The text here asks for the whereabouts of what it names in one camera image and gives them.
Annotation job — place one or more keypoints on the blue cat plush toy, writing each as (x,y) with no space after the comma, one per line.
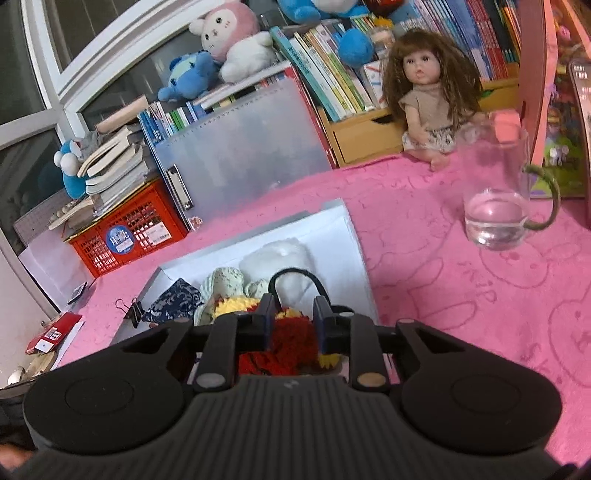
(69,175)

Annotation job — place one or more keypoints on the white cardboard box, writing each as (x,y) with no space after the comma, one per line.
(334,240)

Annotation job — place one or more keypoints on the colourful toy box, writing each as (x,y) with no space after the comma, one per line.
(565,157)

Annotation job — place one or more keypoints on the stack of worn books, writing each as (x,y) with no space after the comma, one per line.
(115,170)

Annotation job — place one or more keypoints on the white window frame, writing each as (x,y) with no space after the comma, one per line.
(51,92)

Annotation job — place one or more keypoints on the small black card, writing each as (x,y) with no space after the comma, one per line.
(77,291)

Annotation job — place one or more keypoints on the brown-haired doll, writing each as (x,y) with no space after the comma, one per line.
(425,101)

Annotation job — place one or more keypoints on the pink printed tablecloth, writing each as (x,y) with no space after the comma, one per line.
(461,300)

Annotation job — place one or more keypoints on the blue alien plush toy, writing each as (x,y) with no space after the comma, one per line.
(189,76)

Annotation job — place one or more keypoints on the pink white rabbit plush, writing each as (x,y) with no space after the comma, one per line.
(231,37)

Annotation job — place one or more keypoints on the pink board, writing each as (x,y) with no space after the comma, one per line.
(535,83)

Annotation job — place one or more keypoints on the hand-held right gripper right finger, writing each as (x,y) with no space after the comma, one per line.
(322,323)

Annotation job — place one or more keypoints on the wooden drawer box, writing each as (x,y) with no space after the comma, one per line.
(364,134)

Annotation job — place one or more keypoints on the red crocheted scrunchie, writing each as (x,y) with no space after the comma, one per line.
(293,337)

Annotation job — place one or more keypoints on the row of colourful books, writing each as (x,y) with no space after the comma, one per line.
(461,37)

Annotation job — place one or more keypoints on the translucent clip folder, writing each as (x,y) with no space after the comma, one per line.
(244,152)

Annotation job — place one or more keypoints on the white fluffy scrunchie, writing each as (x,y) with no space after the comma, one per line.
(286,258)

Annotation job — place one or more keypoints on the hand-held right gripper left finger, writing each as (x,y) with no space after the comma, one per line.
(267,323)

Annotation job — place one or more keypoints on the green striped scrunchie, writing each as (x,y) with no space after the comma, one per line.
(226,281)

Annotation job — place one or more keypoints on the black binder clip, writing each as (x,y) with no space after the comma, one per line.
(134,311)

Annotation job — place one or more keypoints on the red envelope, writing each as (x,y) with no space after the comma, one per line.
(53,332)

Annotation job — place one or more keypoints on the blue floral scrunchie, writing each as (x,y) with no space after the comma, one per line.
(175,300)

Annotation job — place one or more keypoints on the red plastic crate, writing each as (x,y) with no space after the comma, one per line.
(134,230)

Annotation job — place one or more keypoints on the pink sticky note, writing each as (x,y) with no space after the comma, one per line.
(505,127)

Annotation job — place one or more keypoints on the row of thin blue books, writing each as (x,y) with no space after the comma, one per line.
(175,117)

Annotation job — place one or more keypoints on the large blue plush toy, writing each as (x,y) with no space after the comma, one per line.
(318,9)

